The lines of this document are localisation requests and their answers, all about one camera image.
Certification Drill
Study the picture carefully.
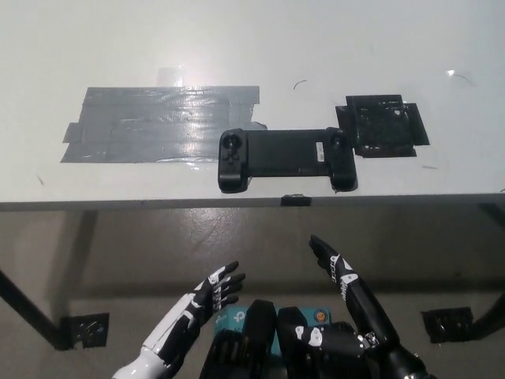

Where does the grey duct tape patch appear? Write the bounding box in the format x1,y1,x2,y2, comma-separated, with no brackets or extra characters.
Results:
61,85,269,165

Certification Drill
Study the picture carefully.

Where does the black teal robot torso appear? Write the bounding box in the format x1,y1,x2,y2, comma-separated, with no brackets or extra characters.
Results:
199,298,370,379

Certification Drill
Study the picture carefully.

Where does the black mobile game controller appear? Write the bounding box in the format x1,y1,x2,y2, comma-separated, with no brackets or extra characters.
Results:
216,126,358,194

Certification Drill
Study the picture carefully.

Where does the black diagonal table leg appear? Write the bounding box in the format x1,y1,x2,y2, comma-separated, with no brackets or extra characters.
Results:
469,283,505,340
0,268,76,352

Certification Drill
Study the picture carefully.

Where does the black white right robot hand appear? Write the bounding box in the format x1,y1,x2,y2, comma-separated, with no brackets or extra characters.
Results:
294,235,404,356

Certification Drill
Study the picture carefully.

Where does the black tape square patch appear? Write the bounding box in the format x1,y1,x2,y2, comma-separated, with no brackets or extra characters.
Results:
334,94,430,159

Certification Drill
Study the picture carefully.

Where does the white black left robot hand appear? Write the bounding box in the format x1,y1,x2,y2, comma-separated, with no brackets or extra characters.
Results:
142,260,246,358

